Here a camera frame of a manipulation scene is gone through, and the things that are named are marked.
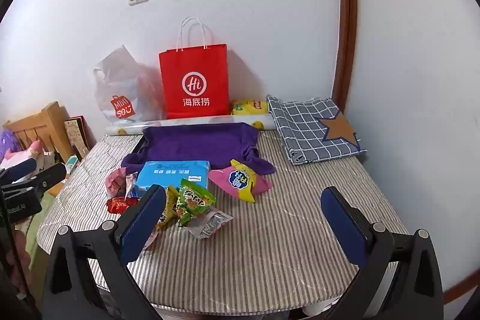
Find white plastic shopping bag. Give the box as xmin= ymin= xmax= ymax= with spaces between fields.
xmin=92 ymin=45 xmax=167 ymax=126

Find pale pink printed snack packet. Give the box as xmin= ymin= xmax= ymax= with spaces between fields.
xmin=186 ymin=205 xmax=234 ymax=239

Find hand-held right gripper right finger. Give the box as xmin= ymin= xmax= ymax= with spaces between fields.
xmin=320 ymin=186 xmax=445 ymax=320

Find green snack packet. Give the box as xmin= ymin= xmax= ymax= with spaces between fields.
xmin=176 ymin=179 xmax=217 ymax=228

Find clear snack packet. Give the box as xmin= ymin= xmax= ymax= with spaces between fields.
xmin=125 ymin=173 xmax=139 ymax=198

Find patterned notebook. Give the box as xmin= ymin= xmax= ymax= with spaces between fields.
xmin=64 ymin=119 xmax=85 ymax=157

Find large yellow snack bag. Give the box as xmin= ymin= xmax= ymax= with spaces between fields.
xmin=229 ymin=100 xmax=271 ymax=117

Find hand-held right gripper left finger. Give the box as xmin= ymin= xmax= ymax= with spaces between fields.
xmin=42 ymin=184 xmax=167 ymax=320

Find pink plush toy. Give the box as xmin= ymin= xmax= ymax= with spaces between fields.
xmin=0 ymin=140 xmax=42 ymax=171

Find blue tissue pack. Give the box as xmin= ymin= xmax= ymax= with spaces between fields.
xmin=134 ymin=160 xmax=211 ymax=198

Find dark red book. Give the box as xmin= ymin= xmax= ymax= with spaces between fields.
xmin=69 ymin=115 xmax=92 ymax=152

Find grey checked star cloth bag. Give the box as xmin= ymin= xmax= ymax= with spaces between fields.
xmin=266 ymin=94 xmax=367 ymax=166

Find printed paper roll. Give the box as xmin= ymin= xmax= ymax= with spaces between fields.
xmin=105 ymin=114 xmax=278 ymax=137

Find green blanket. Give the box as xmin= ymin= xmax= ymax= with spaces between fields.
xmin=24 ymin=189 xmax=57 ymax=261

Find wooden headboard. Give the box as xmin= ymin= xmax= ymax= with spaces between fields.
xmin=3 ymin=101 xmax=74 ymax=163

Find red snack packet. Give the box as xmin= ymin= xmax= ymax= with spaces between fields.
xmin=107 ymin=196 xmax=139 ymax=214

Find pink and yellow snack packet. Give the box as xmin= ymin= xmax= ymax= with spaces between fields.
xmin=207 ymin=159 xmax=273 ymax=204

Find red paper bag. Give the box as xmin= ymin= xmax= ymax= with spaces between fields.
xmin=158 ymin=17 xmax=230 ymax=120

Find purple towel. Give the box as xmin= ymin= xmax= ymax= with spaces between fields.
xmin=121 ymin=123 xmax=276 ymax=176

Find purple plush toy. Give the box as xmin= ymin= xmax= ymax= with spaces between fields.
xmin=0 ymin=129 xmax=17 ymax=159

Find blue snack packet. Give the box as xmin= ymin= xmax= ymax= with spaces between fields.
xmin=142 ymin=230 xmax=160 ymax=251

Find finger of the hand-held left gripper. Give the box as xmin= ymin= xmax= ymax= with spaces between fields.
xmin=0 ymin=158 xmax=37 ymax=183
xmin=0 ymin=163 xmax=67 ymax=201

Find brown wooden door frame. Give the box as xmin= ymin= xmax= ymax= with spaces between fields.
xmin=332 ymin=0 xmax=358 ymax=107

